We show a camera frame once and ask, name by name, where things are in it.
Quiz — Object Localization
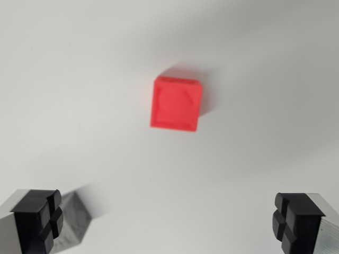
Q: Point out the grey embossed cube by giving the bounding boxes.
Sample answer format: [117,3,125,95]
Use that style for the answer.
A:
[52,190,93,249]

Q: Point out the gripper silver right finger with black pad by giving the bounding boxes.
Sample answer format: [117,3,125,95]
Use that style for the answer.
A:
[272,192,339,254]

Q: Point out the red studded cube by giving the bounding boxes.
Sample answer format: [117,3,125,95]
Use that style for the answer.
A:
[149,76,204,133]

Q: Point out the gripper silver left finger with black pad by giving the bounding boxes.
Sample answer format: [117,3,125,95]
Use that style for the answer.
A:
[0,188,65,254]

